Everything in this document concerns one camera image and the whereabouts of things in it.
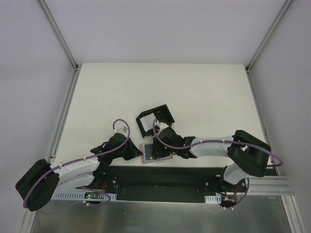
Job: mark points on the right aluminium frame post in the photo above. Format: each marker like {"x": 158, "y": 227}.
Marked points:
{"x": 270, "y": 32}

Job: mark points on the aluminium frame post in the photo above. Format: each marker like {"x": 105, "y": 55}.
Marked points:
{"x": 270, "y": 32}
{"x": 57, "y": 33}

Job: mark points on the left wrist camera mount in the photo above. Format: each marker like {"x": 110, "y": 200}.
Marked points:
{"x": 121, "y": 130}

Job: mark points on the brown leather card holder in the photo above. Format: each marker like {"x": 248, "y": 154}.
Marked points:
{"x": 147, "y": 157}

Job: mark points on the aluminium rail right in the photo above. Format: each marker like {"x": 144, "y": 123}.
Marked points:
{"x": 270, "y": 186}

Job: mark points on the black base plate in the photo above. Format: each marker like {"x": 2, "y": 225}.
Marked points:
{"x": 164, "y": 184}

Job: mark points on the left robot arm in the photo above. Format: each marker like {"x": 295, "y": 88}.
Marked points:
{"x": 44, "y": 179}

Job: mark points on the right white cable duct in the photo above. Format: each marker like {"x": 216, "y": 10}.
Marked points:
{"x": 217, "y": 199}

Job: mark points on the black card dispenser box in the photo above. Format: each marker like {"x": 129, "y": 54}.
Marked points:
{"x": 162, "y": 114}

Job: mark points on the white cards stack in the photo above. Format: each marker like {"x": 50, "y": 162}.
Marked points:
{"x": 147, "y": 121}

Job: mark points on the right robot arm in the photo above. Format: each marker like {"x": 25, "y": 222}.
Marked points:
{"x": 249, "y": 154}

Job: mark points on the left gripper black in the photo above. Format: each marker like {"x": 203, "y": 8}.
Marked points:
{"x": 132, "y": 149}

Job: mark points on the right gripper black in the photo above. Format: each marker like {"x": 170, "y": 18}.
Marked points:
{"x": 157, "y": 149}

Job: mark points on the left white cable duct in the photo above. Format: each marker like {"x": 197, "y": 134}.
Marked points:
{"x": 84, "y": 195}

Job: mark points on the left aluminium frame post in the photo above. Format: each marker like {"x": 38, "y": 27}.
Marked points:
{"x": 57, "y": 33}

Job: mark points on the white cable duct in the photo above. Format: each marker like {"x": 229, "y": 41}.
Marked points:
{"x": 84, "y": 195}
{"x": 217, "y": 199}

